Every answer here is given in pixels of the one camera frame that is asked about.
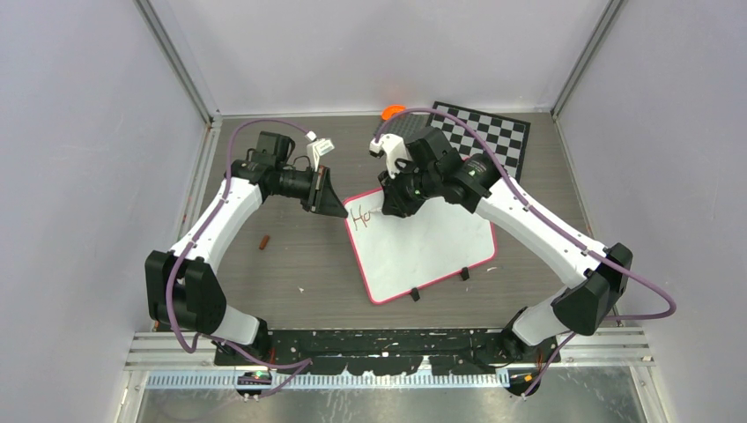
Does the grey lego baseplate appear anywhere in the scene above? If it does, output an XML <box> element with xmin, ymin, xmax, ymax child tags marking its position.
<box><xmin>373</xmin><ymin>114</ymin><xmax>430</xmax><ymax>138</ymax></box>

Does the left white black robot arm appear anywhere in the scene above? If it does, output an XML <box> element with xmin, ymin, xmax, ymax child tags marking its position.
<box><xmin>144</xmin><ymin>131</ymin><xmax>348</xmax><ymax>365</ymax></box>

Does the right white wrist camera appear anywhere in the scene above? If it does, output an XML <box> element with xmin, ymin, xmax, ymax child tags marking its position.
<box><xmin>369</xmin><ymin>134</ymin><xmax>411</xmax><ymax>180</ymax></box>

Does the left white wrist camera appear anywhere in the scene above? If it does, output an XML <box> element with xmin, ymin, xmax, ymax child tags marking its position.
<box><xmin>305</xmin><ymin>131</ymin><xmax>335</xmax><ymax>171</ymax></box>

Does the black white checkerboard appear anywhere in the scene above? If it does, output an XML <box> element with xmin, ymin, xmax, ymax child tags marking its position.
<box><xmin>428</xmin><ymin>101</ymin><xmax>530</xmax><ymax>181</ymax></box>

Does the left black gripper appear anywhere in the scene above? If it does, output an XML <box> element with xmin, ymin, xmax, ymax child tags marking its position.
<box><xmin>277</xmin><ymin>165</ymin><xmax>349</xmax><ymax>218</ymax></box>

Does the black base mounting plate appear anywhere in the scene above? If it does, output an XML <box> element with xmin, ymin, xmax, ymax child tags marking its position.
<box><xmin>214</xmin><ymin>329</ymin><xmax>559</xmax><ymax>376</ymax></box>

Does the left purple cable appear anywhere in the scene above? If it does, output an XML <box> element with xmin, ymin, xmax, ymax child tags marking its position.
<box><xmin>166</xmin><ymin>119</ymin><xmax>319</xmax><ymax>400</ymax></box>

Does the white slotted cable duct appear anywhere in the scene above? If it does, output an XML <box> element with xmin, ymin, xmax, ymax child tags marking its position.
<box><xmin>145</xmin><ymin>369</ymin><xmax>510</xmax><ymax>390</ymax></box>

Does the orange curved plastic piece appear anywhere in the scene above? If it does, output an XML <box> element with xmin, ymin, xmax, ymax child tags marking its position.
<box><xmin>380</xmin><ymin>104</ymin><xmax>406</xmax><ymax>121</ymax></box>

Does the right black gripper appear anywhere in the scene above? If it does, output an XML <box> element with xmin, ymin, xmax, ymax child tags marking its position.
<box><xmin>379</xmin><ymin>158</ymin><xmax>440</xmax><ymax>217</ymax></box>

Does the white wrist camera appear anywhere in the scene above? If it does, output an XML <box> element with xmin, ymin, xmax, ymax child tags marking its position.
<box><xmin>369</xmin><ymin>134</ymin><xmax>411</xmax><ymax>180</ymax></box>
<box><xmin>305</xmin><ymin>131</ymin><xmax>335</xmax><ymax>171</ymax></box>

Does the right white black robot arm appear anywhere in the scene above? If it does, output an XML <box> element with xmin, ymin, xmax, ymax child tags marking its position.
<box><xmin>369</xmin><ymin>127</ymin><xmax>632</xmax><ymax>362</ymax></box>

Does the pink framed whiteboard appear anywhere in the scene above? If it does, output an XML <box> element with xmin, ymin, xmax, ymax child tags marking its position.
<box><xmin>344</xmin><ymin>189</ymin><xmax>498</xmax><ymax>305</ymax></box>

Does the red marker cap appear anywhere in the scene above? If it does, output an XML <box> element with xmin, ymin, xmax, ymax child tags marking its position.
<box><xmin>258</xmin><ymin>234</ymin><xmax>270</xmax><ymax>250</ymax></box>

